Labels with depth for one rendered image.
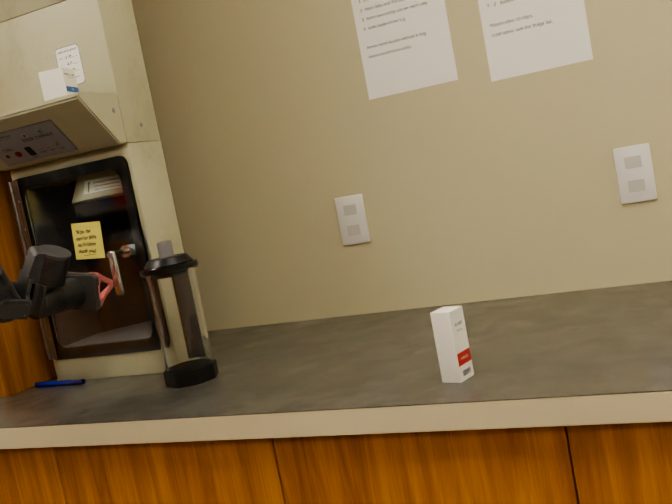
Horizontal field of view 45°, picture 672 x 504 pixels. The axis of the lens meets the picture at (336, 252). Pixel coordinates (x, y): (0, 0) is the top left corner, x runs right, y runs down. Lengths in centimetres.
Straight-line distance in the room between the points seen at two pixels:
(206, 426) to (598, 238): 91
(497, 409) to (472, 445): 9
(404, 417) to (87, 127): 86
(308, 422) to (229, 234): 93
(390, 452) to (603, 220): 78
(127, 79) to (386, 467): 94
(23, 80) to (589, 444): 131
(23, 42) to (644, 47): 125
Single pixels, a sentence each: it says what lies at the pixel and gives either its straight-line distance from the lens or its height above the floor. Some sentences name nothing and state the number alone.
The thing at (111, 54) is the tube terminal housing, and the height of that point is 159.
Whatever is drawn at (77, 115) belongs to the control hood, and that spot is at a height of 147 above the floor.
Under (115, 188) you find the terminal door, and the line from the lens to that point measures 170.
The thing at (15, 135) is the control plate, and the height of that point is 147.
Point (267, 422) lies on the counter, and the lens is 127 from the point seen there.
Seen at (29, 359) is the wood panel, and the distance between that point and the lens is 194.
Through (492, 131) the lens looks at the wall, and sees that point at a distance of 181.
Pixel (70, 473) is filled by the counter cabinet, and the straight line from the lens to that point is 158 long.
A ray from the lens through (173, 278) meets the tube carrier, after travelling 153.
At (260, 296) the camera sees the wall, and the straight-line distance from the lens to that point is 207.
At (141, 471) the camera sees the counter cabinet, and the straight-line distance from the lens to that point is 148.
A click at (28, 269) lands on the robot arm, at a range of 150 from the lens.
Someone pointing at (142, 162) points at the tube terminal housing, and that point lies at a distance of 171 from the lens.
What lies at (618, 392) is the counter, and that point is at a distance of 110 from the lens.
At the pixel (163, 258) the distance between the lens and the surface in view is 154.
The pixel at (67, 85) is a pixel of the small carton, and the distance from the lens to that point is 168.
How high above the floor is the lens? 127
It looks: 5 degrees down
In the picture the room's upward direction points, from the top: 11 degrees counter-clockwise
